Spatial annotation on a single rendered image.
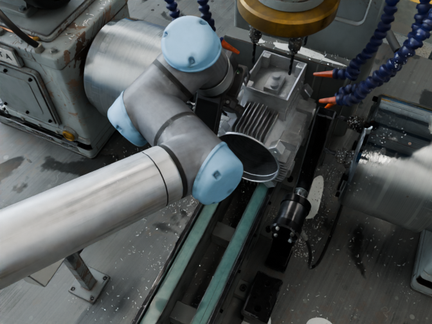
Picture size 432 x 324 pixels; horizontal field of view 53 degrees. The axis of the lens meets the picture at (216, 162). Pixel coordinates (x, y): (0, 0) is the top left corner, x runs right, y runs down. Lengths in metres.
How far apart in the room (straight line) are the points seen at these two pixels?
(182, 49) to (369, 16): 0.54
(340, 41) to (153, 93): 0.59
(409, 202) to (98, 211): 0.59
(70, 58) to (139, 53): 0.16
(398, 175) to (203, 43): 0.45
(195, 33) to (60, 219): 0.29
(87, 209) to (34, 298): 0.65
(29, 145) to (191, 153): 0.87
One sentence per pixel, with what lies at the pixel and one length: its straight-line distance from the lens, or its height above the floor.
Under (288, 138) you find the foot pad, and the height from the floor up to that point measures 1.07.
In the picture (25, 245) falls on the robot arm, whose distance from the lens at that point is 0.47.
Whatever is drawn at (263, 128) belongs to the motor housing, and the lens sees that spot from 0.90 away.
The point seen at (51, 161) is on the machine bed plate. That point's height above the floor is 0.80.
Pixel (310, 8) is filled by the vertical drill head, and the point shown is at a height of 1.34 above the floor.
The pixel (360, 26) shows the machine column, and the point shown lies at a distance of 1.05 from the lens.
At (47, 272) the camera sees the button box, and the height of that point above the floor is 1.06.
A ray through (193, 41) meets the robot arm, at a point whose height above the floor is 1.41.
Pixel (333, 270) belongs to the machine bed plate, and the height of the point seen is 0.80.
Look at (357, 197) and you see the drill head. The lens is 0.89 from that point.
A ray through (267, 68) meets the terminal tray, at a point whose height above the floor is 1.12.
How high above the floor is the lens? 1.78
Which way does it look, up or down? 55 degrees down
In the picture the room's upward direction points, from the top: straight up
